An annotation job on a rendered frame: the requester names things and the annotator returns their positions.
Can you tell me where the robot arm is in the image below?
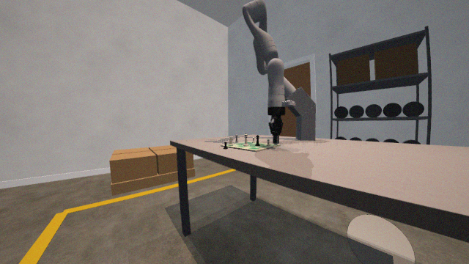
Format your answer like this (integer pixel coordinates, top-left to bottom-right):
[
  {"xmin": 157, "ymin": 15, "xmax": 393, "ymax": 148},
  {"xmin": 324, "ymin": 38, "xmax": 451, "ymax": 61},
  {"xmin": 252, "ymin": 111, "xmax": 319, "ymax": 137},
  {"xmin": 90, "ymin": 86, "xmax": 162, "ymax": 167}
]
[{"xmin": 243, "ymin": 0, "xmax": 296, "ymax": 107}]

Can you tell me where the green and white chessboard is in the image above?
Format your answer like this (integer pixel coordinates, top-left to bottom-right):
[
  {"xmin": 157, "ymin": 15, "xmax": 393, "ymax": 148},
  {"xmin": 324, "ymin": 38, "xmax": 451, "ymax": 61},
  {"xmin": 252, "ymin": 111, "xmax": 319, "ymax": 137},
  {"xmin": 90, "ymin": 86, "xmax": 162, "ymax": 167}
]
[{"xmin": 226, "ymin": 142, "xmax": 281, "ymax": 152}]

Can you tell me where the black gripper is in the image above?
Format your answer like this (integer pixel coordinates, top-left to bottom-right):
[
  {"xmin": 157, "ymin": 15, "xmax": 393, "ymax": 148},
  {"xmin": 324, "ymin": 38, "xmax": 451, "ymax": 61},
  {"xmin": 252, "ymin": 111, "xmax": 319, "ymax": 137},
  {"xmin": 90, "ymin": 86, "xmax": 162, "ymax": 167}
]
[{"xmin": 267, "ymin": 106, "xmax": 285, "ymax": 144}]

